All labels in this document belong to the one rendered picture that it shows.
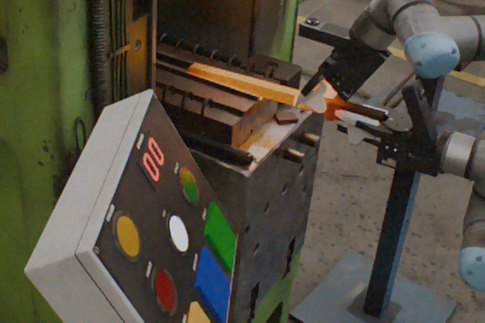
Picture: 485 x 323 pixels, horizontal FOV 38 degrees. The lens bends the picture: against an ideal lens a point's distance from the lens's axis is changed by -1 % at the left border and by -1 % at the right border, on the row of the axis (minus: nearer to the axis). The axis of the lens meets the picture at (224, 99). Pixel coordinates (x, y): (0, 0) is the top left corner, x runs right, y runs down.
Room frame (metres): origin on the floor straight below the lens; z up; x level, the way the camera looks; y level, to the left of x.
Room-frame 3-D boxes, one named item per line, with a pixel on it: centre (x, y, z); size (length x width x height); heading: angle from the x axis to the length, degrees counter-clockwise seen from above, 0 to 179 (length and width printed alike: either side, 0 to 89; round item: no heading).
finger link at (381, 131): (1.10, -0.29, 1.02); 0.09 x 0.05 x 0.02; 65
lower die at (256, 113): (1.32, 0.12, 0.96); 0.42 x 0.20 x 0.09; 62
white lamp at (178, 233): (0.68, 0.05, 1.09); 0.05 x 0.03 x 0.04; 152
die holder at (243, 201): (1.37, 0.10, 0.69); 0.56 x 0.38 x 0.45; 62
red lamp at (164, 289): (0.58, 0.05, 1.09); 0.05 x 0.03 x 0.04; 152
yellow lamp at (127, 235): (0.58, 0.09, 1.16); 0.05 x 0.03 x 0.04; 152
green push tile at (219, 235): (0.78, -0.01, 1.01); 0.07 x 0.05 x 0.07; 177
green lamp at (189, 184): (0.78, 0.04, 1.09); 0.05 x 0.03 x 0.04; 152
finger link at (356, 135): (1.13, -0.25, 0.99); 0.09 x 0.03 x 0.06; 65
